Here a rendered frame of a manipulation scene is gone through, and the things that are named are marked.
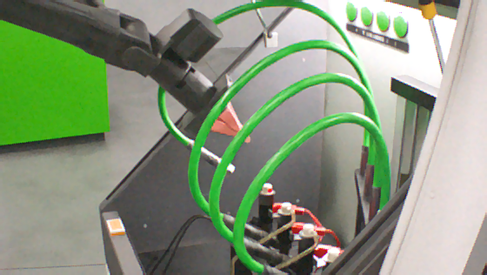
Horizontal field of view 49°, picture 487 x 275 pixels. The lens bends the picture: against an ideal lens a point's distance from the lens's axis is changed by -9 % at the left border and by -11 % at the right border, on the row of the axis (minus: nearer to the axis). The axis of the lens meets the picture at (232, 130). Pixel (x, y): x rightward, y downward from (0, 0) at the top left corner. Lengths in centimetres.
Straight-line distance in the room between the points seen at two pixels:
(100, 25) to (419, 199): 50
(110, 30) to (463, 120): 50
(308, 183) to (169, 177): 35
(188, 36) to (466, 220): 50
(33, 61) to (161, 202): 300
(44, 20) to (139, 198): 59
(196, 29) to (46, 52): 338
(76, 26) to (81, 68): 342
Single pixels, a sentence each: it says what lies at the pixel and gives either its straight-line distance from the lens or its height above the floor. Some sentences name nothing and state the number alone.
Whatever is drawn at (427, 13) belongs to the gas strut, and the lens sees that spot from 68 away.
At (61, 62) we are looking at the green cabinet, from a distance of 424.
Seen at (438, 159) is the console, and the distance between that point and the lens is 66.
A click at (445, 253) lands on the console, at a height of 122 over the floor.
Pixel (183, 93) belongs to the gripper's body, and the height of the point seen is 129.
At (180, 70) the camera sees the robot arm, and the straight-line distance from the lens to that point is 91.
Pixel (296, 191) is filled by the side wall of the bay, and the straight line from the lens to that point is 144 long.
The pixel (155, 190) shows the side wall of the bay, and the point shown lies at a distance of 131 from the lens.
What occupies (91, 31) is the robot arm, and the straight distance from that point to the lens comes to 85.
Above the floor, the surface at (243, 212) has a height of 120.
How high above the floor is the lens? 154
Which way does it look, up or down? 20 degrees down
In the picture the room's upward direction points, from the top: straight up
